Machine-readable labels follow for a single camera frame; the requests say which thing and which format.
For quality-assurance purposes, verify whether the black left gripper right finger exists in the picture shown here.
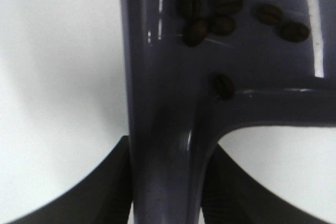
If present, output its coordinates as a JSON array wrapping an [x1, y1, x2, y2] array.
[[201, 145, 324, 223]]

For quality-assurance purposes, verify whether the pile of coffee beans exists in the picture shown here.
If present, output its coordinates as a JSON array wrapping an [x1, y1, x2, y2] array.
[[178, 0, 310, 100]]

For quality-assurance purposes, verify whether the purple plastic dustpan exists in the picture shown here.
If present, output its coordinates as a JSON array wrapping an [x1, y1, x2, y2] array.
[[121, 0, 335, 223]]

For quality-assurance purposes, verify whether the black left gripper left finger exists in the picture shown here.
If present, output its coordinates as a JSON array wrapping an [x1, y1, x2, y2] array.
[[13, 136, 133, 223]]

